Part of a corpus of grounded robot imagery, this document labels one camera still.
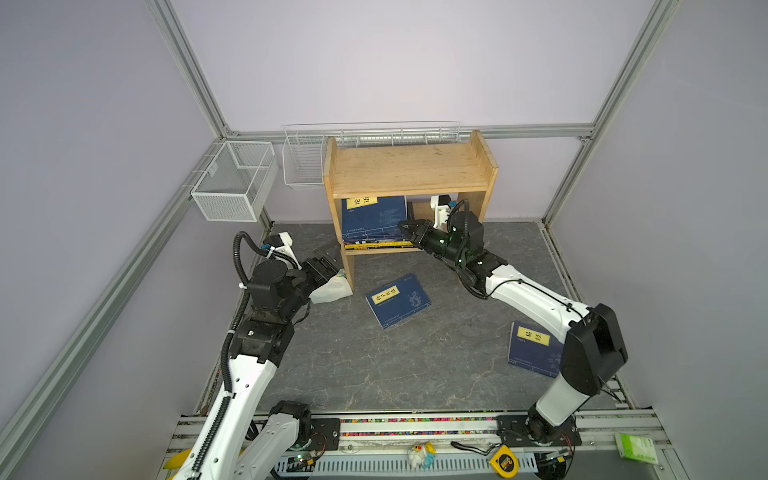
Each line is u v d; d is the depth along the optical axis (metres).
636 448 0.70
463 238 0.59
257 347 0.48
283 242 0.61
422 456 0.68
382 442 0.73
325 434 0.74
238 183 1.02
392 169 0.75
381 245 0.84
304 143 0.94
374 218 0.79
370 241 0.83
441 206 0.72
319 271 0.59
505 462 0.68
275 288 0.49
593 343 0.45
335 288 0.96
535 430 0.65
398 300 0.97
